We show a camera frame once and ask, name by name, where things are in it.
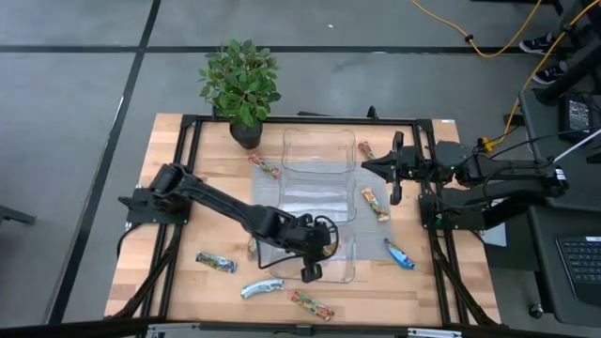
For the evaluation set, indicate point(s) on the silver-backed granola bar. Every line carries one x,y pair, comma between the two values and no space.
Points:
262,287

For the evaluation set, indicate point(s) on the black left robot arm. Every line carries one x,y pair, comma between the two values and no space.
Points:
220,202

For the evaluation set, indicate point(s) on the black furniture foot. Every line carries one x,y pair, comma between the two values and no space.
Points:
16,216

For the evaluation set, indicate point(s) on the white paper sheet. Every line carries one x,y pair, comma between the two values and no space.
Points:
495,236

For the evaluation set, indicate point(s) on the orange-ended granola bar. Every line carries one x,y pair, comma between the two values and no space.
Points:
374,204
252,246
329,250

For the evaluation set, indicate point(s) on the black keyboard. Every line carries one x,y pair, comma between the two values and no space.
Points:
582,267

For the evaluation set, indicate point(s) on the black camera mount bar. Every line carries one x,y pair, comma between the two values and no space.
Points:
70,328

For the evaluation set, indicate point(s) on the red-ended granola bar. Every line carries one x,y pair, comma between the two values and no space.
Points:
312,305
264,166
366,150

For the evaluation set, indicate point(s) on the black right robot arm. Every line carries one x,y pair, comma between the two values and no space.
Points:
507,188

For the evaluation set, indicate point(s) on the black caster wheel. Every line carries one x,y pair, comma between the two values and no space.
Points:
535,311

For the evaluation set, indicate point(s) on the clear plastic bin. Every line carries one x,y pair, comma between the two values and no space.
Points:
319,197
282,268
319,145

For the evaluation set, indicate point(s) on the person's shoe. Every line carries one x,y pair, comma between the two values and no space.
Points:
549,74
537,44

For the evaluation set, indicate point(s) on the black power adapter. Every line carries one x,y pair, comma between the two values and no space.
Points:
578,117

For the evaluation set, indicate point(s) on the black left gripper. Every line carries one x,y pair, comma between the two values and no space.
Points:
307,237

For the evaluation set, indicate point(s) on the blue-ended granola bar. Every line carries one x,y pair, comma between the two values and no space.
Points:
399,254
216,262

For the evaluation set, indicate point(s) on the green plant in black pot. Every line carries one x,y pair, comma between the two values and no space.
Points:
241,84

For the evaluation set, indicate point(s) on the black aluminium table frame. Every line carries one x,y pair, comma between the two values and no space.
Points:
328,120

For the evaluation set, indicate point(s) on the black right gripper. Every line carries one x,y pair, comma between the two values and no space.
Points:
411,164

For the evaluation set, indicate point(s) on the black side desk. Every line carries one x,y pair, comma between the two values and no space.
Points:
544,263

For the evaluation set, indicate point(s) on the grey woven mat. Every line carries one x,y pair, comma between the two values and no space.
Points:
371,235

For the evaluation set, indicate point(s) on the grey side desk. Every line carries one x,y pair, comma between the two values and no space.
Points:
540,127

